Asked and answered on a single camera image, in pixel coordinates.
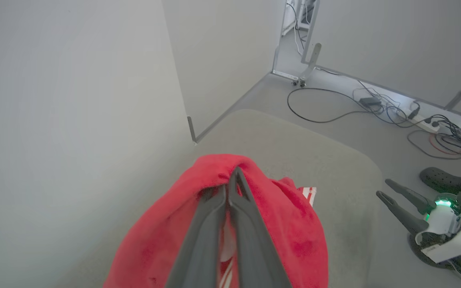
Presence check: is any grey fabric sofa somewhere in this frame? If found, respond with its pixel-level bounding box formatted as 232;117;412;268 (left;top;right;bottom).
54;109;383;288

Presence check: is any red cable loop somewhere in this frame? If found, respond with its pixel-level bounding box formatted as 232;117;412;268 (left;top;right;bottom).
430;133;461;156

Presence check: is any red garment with white stripes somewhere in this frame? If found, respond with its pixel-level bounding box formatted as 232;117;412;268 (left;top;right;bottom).
103;154;329;288

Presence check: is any white power strip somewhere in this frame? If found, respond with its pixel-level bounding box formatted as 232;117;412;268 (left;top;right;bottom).
398;110;440;133

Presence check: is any thin black cable loop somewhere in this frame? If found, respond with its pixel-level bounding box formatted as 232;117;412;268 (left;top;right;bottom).
407;130;461;160

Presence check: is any long black floor cable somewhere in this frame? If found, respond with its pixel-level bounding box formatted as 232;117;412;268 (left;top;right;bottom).
287;87;375;124

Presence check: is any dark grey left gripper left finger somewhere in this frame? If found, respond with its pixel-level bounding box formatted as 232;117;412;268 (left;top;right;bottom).
166;185;227;288

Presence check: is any metal frame foot with casters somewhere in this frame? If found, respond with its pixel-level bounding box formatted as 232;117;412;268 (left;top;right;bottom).
272;43;322;87

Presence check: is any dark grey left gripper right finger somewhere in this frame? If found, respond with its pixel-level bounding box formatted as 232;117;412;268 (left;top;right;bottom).
228;167;293;288

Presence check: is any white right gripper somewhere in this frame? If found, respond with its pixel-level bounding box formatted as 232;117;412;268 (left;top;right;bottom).
377;179;461;264

